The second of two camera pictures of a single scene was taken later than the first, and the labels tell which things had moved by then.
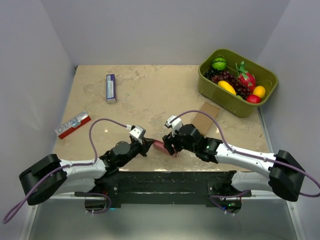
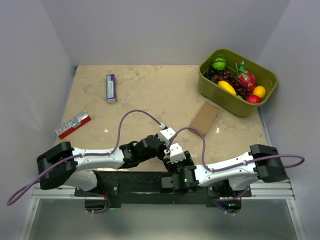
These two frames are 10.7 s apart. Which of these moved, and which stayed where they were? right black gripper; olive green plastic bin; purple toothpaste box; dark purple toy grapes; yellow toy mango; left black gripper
Moved: left black gripper; right black gripper
Stayed: purple toothpaste box; dark purple toy grapes; yellow toy mango; olive green plastic bin
